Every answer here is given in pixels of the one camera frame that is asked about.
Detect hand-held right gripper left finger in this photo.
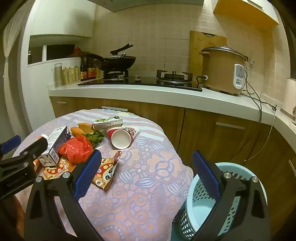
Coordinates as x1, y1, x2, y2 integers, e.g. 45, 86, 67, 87
24, 149, 109, 241

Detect black power cable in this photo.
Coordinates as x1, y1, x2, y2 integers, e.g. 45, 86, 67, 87
196, 67, 263, 123

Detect black glass gas stove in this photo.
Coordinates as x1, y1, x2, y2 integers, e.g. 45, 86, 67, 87
77, 70, 203, 92

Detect orange dotted snack packet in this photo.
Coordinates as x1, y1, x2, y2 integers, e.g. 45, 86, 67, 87
41, 156, 77, 180

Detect black wok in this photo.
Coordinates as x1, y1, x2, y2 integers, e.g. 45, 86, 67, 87
103, 44, 137, 70

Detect wooden cutting board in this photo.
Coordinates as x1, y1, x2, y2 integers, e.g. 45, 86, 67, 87
189, 31, 227, 77

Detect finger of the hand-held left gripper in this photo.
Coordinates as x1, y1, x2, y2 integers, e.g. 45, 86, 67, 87
0, 138, 48, 173
0, 136, 22, 154

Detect white kitchen countertop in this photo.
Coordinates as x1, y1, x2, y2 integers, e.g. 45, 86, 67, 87
47, 80, 296, 139

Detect red label sauce bottle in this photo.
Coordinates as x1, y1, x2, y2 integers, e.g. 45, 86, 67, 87
87, 59, 97, 79

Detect red plastic bag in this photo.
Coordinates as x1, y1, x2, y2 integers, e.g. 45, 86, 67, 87
58, 136, 93, 165

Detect light blue perforated basket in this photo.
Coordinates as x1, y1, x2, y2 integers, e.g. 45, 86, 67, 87
170, 162, 269, 241

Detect floral printed tablecloth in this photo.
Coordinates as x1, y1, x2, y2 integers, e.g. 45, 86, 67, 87
11, 108, 195, 241

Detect steel thermos cup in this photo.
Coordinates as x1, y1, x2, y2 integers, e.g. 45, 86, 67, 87
54, 62, 63, 88

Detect yellow slotted utensil basket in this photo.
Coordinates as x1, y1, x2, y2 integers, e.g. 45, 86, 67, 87
62, 67, 81, 85

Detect dark green leaf scraps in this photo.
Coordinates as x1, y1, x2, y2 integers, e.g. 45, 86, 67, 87
84, 130, 104, 149

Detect tan rice cooker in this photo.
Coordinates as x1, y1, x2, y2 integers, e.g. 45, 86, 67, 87
199, 46, 248, 95

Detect tan food scrap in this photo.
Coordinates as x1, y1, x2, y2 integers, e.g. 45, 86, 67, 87
77, 123, 95, 134

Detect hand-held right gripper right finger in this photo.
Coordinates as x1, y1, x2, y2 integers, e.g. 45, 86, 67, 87
192, 151, 272, 241

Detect yellow wall cabinet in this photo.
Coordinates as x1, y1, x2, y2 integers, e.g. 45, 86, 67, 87
213, 0, 280, 30

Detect orange cartoon snack packet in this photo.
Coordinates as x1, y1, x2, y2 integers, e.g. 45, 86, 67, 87
91, 151, 122, 191

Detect green vegetable stalks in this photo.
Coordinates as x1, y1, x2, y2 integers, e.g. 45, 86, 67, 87
94, 117, 119, 123

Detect white and blue milk carton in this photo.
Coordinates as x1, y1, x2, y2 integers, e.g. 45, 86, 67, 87
38, 126, 72, 166

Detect pale thin cable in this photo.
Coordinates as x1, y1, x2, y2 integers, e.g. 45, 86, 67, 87
244, 105, 278, 163

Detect red and white paper cup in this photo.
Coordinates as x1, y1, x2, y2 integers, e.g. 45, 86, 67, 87
107, 126, 139, 149

